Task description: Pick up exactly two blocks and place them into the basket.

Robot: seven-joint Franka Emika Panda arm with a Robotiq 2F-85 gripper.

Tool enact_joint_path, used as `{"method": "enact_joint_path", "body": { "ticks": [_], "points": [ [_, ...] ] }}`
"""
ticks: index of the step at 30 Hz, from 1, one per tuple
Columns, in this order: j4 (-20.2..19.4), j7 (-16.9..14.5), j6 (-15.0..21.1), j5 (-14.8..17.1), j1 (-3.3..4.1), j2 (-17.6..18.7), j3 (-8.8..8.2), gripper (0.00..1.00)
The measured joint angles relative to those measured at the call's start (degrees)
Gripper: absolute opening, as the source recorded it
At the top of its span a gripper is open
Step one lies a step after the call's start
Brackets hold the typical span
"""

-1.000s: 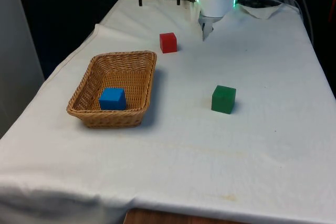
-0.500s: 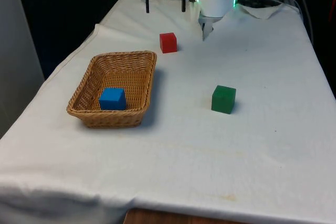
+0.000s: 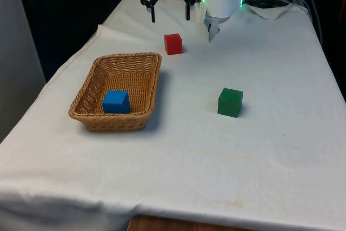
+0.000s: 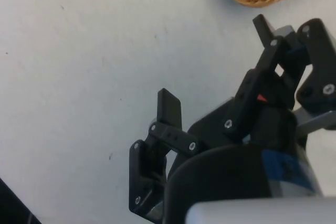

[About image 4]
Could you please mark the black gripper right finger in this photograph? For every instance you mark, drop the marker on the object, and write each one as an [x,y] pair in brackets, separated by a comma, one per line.
[262,77]

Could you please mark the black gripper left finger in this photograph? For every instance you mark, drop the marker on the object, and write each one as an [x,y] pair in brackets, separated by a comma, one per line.
[170,108]

